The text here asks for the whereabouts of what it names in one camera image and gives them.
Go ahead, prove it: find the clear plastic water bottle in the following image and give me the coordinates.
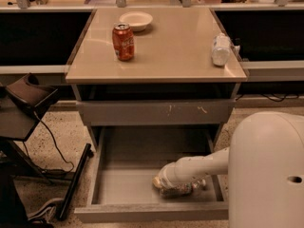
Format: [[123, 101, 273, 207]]
[[160, 179, 206, 199]]

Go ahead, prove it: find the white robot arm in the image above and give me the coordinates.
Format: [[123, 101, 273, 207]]
[[153, 111, 304, 228]]

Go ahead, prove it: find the open grey lower drawer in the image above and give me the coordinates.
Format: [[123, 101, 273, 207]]
[[75, 126, 228, 223]]

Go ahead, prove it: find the closed grey upper drawer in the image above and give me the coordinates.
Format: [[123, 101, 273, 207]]
[[77, 99, 236, 126]]

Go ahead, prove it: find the grey drawer cabinet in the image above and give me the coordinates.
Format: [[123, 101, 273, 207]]
[[66, 7, 247, 144]]

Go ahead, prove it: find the black stand leg bar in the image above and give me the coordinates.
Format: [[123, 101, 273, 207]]
[[56, 143, 94, 221]]

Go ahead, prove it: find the grey white sneaker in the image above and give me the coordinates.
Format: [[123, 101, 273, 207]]
[[28, 198, 64, 222]]

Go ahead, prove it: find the orange soda can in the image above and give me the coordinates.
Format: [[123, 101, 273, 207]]
[[112, 23, 135, 61]]

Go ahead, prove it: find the black device on stand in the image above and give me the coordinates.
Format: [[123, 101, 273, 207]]
[[5, 73, 60, 118]]

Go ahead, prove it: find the white bowl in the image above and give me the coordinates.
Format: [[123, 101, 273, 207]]
[[120, 11, 153, 32]]

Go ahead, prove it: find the black cable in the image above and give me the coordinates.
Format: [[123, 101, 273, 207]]
[[22, 111, 76, 177]]

